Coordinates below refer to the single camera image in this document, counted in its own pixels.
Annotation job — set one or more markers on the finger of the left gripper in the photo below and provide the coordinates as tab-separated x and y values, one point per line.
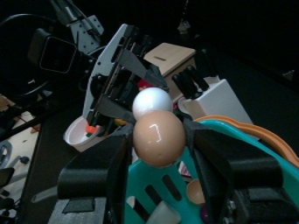
113	108
142	70

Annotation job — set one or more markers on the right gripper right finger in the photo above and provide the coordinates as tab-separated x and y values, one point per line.
241	169

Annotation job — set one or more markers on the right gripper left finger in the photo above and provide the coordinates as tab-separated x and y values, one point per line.
90	173

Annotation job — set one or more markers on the white toy egg core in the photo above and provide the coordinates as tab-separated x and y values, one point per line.
151	100

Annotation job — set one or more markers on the brown toy egg shell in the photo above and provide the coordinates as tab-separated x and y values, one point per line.
158	140

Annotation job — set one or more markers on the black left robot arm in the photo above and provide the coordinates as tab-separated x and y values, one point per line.
82	24

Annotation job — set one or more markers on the brown egg shell half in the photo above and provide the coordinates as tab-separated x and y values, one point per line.
194	191

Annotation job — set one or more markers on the red toy piece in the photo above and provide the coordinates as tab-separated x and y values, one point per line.
145	84

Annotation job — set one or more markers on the light wooden box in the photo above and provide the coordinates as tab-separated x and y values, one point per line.
172	57

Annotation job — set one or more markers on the small orange toy piece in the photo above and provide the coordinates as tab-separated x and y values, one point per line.
91	129

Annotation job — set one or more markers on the white bowl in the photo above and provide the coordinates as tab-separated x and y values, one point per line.
77	138

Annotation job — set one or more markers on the orange plastic basket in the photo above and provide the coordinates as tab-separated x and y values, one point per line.
269	137

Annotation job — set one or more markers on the red and white toy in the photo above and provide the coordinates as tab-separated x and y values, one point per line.
185	169

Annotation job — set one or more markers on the teal plastic basket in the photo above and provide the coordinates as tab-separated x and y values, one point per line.
155	180

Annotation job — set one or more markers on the black office chair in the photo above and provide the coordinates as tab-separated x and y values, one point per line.
5	176

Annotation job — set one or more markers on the white knife block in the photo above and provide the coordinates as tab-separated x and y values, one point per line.
218	102

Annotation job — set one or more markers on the white toy mug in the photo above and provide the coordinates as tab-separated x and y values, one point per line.
164	214

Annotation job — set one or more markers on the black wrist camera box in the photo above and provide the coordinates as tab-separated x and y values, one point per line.
54	52

